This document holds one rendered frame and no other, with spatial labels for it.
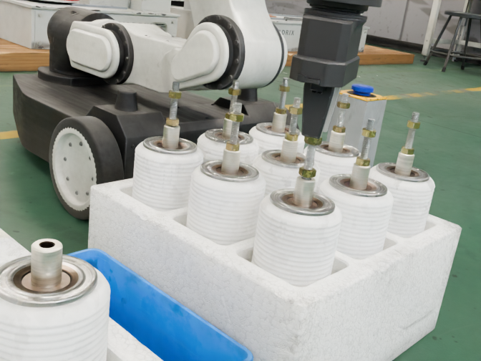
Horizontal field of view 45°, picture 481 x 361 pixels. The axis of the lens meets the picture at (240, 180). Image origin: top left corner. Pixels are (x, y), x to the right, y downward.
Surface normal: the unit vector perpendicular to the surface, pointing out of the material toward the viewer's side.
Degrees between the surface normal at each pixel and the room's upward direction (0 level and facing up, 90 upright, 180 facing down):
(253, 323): 90
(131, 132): 45
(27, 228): 0
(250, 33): 53
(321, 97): 90
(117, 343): 0
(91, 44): 90
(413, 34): 90
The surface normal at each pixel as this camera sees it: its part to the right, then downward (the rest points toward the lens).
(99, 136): 0.50, -0.56
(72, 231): 0.13, -0.94
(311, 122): -0.34, 0.27
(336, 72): 0.42, 0.35
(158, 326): -0.68, 0.12
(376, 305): 0.72, 0.31
